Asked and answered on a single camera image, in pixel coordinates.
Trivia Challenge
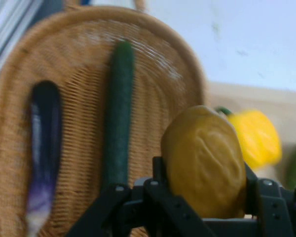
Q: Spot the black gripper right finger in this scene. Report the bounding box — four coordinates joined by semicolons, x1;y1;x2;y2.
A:
243;161;296;237

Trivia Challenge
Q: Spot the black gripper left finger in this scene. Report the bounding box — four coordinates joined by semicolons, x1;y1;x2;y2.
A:
66;156;203;237

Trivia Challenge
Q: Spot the brown potato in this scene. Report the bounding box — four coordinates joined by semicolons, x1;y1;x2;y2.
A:
162;105;247;219

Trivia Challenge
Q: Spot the yellow bell pepper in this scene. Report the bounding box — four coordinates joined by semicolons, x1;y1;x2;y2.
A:
216;106;283;170

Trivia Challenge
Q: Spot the dark green cucumber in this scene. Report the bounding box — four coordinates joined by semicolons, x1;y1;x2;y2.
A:
103;40;136;188

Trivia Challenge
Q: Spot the purple eggplant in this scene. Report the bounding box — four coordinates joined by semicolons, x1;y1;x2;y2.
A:
26;80;62;237

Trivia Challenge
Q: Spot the oval wicker basket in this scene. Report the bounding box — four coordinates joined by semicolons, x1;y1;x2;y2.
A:
0;5;207;237

